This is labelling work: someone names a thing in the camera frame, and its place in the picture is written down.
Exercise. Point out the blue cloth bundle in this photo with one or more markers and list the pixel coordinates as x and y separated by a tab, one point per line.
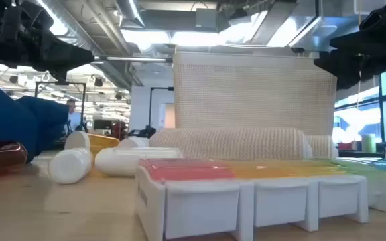
5	124

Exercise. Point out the black metal frame stand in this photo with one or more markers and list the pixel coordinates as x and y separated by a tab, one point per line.
83	100
151	107

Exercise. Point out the small beige bandage roll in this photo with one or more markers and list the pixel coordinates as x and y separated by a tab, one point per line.
320	145

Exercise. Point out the silver rectangular ventilation duct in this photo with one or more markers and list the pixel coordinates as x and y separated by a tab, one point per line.
280	30

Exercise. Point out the orange pill bottle white cap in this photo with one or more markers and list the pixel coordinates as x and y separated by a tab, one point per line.
77	140

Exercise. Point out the grey ceiling box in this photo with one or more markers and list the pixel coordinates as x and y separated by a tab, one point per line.
206	18

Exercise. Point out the white plastic pill bottle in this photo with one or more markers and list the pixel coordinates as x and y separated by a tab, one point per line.
69	165
119	162

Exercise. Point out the green cylindrical roll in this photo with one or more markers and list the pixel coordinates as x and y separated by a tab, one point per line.
369	144

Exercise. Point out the dark window frame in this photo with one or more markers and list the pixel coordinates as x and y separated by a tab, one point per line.
382	110

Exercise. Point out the red background object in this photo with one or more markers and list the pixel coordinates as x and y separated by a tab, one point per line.
119	129

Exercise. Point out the small red container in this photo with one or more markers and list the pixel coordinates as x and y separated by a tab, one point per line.
344	146

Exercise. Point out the person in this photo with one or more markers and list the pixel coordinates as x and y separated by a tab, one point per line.
74	117

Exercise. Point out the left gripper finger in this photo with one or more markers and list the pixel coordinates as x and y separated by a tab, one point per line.
65	52
65	66

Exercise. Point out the white perforated plastic basket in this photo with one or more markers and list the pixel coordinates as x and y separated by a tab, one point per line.
246	97

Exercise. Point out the black ceiling spotlight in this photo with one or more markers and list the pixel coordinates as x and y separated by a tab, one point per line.
98	82

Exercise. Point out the linear ceiling light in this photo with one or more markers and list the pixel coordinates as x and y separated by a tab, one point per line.
132	59

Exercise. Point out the rainbow weekly pill organizer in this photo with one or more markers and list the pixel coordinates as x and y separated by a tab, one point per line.
199	207

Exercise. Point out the black background robot arm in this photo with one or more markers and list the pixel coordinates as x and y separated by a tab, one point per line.
142	132

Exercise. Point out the small vial white cap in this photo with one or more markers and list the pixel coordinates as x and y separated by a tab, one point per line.
132	143

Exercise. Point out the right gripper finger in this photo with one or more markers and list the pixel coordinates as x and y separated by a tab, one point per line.
357	43
347	67

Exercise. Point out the large beige bandage roll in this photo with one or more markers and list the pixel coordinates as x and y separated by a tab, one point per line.
226	144

